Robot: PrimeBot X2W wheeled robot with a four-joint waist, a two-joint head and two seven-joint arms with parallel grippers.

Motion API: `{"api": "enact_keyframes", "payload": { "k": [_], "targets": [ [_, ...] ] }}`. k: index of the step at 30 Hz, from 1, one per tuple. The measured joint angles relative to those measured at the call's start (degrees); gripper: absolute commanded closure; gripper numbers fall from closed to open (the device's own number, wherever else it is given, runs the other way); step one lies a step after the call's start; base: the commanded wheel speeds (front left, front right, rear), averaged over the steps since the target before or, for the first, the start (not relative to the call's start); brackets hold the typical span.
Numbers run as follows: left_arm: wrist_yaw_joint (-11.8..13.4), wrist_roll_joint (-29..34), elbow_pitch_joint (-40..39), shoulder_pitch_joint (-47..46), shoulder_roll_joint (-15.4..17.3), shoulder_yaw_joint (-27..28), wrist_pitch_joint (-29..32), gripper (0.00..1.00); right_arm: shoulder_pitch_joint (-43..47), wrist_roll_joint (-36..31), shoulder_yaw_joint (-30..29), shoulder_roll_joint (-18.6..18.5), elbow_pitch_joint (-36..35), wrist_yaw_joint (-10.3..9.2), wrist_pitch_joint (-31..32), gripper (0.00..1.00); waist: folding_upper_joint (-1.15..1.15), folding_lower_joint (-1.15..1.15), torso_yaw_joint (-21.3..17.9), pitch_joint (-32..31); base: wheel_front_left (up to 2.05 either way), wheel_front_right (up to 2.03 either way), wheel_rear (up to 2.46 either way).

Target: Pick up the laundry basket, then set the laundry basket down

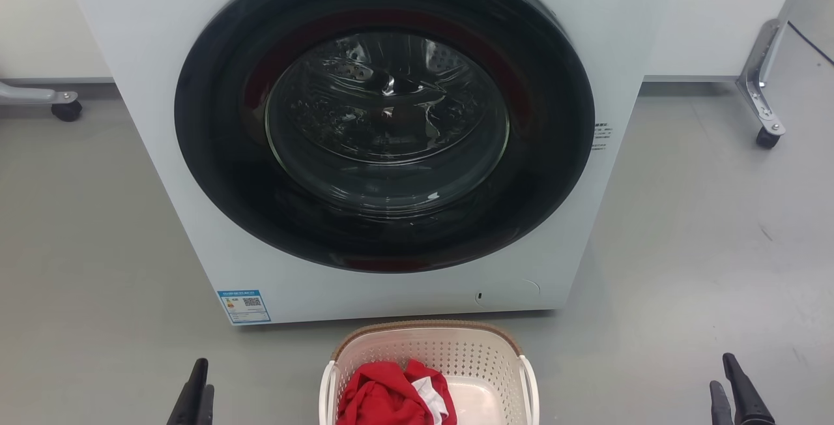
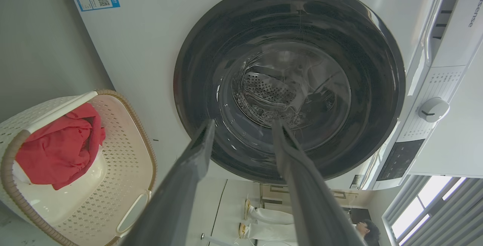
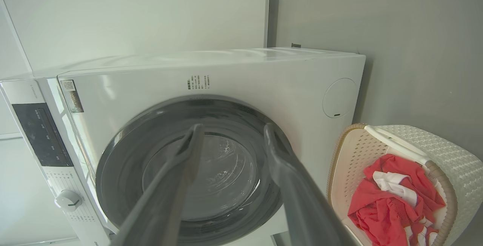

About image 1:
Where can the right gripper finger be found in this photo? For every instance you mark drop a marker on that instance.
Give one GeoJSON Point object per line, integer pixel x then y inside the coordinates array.
{"type": "Point", "coordinates": [746, 402]}
{"type": "Point", "coordinates": [720, 409]}

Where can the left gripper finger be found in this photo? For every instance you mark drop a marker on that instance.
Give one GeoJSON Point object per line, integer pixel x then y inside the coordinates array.
{"type": "Point", "coordinates": [206, 409]}
{"type": "Point", "coordinates": [191, 392]}

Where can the white perforated plastic laundry basket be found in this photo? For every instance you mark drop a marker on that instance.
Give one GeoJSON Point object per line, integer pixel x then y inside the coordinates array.
{"type": "Point", "coordinates": [469, 360]}

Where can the blue energy label sticker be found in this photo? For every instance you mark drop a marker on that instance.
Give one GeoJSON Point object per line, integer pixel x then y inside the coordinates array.
{"type": "Point", "coordinates": [244, 306]}

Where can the red garment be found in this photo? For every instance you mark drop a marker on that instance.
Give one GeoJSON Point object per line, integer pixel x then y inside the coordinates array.
{"type": "Point", "coordinates": [378, 395]}

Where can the white front-load washing machine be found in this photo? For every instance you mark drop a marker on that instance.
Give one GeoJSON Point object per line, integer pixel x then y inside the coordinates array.
{"type": "Point", "coordinates": [163, 171]}

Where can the black round washing machine door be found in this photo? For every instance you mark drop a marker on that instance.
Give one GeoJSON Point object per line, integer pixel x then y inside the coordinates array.
{"type": "Point", "coordinates": [221, 171]}

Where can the white garment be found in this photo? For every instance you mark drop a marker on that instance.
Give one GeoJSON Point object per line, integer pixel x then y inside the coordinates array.
{"type": "Point", "coordinates": [433, 397]}

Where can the round filter cover flap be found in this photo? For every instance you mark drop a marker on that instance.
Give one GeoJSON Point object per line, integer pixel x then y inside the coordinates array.
{"type": "Point", "coordinates": [508, 294]}

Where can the black caster wheel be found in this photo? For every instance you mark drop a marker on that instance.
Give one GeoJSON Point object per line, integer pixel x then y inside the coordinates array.
{"type": "Point", "coordinates": [67, 111]}
{"type": "Point", "coordinates": [767, 137]}

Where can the small printed text sticker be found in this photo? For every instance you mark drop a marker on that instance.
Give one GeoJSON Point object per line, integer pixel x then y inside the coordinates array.
{"type": "Point", "coordinates": [601, 137]}

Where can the grey metal partition leg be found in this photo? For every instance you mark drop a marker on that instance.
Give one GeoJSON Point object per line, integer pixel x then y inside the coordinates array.
{"type": "Point", "coordinates": [29, 94]}
{"type": "Point", "coordinates": [759, 79]}

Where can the white partition panel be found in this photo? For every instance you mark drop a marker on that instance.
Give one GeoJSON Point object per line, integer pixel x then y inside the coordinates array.
{"type": "Point", "coordinates": [45, 14]}
{"type": "Point", "coordinates": [710, 14]}

